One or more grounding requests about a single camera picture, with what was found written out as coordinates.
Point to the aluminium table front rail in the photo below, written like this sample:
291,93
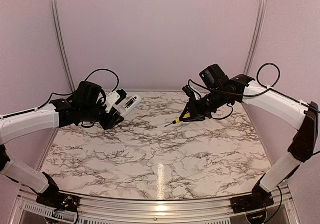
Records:
103,210

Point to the yellow handled screwdriver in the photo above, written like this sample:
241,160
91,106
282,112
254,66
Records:
178,120

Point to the aluminium corner post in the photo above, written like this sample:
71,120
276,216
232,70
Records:
261,13
61,44

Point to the left aluminium corner post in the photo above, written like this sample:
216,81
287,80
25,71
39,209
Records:
61,44

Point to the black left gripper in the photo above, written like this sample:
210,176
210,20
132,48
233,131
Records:
111,121

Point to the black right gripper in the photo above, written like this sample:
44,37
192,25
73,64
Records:
193,106

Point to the battery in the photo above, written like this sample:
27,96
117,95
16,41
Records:
130,103

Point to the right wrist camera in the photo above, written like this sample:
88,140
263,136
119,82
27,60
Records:
190,92

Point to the right aluminium corner post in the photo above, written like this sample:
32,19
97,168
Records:
261,13

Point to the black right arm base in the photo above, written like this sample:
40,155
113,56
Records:
251,202

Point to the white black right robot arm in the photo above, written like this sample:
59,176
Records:
304,117

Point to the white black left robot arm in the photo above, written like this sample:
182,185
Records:
19,124

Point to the white remote control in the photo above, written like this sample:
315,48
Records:
124,112

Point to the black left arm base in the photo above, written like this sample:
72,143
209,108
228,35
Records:
61,201

